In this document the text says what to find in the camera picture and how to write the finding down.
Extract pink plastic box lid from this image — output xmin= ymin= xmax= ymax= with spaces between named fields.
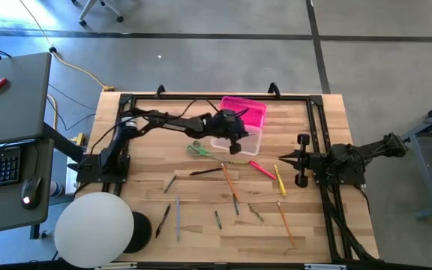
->
xmin=220 ymin=95 xmax=268 ymax=128

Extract office chair base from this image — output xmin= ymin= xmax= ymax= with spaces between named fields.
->
xmin=71 ymin=0 xmax=125 ymax=28

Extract yellow cable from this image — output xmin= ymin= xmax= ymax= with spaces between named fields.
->
xmin=16 ymin=0 xmax=116 ymax=93

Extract pink pen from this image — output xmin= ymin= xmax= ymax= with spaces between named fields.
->
xmin=247 ymin=160 xmax=278 ymax=181

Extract black computer mouse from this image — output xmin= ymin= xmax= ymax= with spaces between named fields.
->
xmin=20 ymin=175 xmax=43 ymax=211

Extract green-handled scissors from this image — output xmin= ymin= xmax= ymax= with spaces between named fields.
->
xmin=186 ymin=144 xmax=250 ymax=166

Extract white power strip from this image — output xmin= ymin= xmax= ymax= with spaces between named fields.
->
xmin=64 ymin=155 xmax=80 ymax=196

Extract patterned green pencil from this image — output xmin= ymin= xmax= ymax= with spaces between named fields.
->
xmin=247 ymin=202 xmax=266 ymax=223

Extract dark brown pencil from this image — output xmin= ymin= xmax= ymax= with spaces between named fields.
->
xmin=189 ymin=166 xmax=224 ymax=177

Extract yellow pencil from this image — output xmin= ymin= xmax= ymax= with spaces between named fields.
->
xmin=273 ymin=164 xmax=288 ymax=197

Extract silver grey pen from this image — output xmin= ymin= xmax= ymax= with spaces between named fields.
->
xmin=175 ymin=194 xmax=181 ymax=242

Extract dark crayon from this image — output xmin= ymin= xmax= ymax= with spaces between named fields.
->
xmin=163 ymin=174 xmax=178 ymax=194

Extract black pen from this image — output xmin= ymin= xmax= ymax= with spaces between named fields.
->
xmin=154 ymin=202 xmax=173 ymax=239

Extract yellow power plug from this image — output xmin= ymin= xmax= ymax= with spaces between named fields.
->
xmin=69 ymin=132 xmax=87 ymax=148

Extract white round globe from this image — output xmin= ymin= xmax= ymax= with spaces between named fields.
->
xmin=53 ymin=191 xmax=136 ymax=269

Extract clear plastic supply box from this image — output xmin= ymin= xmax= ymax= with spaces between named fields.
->
xmin=210 ymin=125 xmax=263 ymax=157

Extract orange pencil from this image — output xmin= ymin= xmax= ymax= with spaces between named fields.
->
xmin=276 ymin=200 xmax=296 ymax=248
xmin=220 ymin=162 xmax=240 ymax=203

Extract black aluminium table frame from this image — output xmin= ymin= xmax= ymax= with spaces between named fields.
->
xmin=101 ymin=92 xmax=380 ymax=270

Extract grey desk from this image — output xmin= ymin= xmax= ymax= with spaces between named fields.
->
xmin=0 ymin=137 xmax=55 ymax=238

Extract silver metal bracket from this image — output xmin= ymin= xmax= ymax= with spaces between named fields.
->
xmin=94 ymin=261 xmax=139 ymax=270
xmin=304 ymin=263 xmax=347 ymax=270

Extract blue-grey metal cart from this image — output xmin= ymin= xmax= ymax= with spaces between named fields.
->
xmin=402 ymin=95 xmax=432 ymax=221

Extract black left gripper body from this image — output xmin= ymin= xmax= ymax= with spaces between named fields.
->
xmin=210 ymin=108 xmax=250 ymax=155

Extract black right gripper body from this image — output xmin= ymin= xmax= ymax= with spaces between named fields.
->
xmin=293 ymin=133 xmax=328 ymax=188

